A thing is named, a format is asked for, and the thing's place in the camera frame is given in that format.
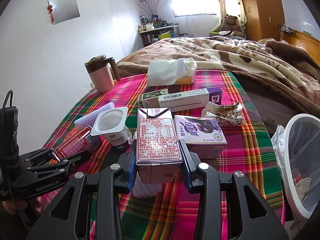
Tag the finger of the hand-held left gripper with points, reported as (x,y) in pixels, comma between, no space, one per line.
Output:
(72,160)
(40,155)

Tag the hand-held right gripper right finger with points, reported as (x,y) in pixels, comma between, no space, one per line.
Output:
(185,170)

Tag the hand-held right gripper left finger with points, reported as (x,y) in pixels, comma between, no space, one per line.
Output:
(129,166)

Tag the white towel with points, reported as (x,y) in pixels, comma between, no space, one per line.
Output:
(145,190)

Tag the tall pink milk carton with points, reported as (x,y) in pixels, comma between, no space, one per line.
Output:
(157,142)

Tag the purple yogurt drink carton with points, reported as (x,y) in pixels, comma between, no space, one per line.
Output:
(200,132)

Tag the white yogurt cup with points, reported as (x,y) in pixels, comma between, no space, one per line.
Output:
(110,125)

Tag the white foam sheet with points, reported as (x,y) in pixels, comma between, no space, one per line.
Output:
(92,115)

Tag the printed paper wrapper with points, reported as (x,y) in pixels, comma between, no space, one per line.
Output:
(225,115)

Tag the white waste bin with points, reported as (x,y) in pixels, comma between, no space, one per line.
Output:
(305,160)

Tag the person's left hand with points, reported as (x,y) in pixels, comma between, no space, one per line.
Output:
(12,206)

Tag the plaid bed sheet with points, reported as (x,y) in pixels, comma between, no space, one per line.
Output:
(237,160)

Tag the green and white box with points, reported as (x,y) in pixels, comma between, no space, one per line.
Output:
(150,100)

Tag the white and purple medicine box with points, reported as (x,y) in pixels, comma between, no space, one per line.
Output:
(190,97)

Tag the pink mug with brown lid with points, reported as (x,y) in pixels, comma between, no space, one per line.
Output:
(100,77)

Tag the white plastic bag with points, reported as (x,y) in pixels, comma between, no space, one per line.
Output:
(278,147)

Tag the yellow tissue pack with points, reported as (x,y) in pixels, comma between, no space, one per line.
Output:
(165,73)

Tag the brown patterned blanket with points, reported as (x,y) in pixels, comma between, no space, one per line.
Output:
(225,55)

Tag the cluttered shelf unit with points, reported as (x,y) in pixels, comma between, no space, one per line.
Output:
(157,33)

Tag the red knot ornament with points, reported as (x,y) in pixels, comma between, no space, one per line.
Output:
(50,11)

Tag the brown teddy bear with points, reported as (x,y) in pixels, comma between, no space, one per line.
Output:
(231,23)

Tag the dried branch decoration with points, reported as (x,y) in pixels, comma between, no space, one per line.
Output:
(152,7)

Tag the window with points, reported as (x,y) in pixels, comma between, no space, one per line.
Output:
(192,5)

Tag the wooden headboard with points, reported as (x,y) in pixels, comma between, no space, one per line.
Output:
(305,41)

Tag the wooden wardrobe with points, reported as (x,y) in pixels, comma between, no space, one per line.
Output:
(262,7)

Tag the silver wall mirror sheet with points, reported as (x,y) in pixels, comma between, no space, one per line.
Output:
(65,8)

